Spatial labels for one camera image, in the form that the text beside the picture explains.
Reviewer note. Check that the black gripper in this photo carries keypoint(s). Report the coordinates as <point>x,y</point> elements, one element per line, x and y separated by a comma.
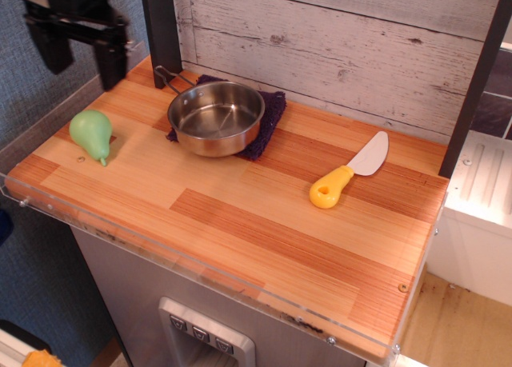
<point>52,23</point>

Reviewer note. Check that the green toy pear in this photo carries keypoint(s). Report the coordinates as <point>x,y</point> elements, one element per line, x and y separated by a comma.
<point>92,130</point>

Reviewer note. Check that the stainless steel pan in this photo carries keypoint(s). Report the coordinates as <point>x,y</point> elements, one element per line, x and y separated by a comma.
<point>216,119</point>

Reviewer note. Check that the purple knitted cloth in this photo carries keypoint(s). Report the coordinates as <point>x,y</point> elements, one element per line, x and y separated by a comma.
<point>268,123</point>

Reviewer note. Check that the clear acrylic edge guard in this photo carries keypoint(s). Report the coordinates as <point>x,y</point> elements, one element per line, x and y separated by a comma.
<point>273,247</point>

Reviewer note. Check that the silver toy fridge cabinet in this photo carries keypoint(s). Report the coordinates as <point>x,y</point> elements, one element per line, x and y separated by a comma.
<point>183,314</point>

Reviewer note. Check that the orange object bottom left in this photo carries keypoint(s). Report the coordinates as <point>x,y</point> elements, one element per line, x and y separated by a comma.
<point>41,358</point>

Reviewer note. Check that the white toy sink unit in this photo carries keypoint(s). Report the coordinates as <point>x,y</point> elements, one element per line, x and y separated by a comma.
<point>471,246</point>

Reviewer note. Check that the yellow handled toy knife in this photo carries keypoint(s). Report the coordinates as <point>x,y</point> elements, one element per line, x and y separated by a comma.
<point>326,191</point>

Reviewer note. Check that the dark right frame post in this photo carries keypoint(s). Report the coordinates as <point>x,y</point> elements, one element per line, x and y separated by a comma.
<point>491,46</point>

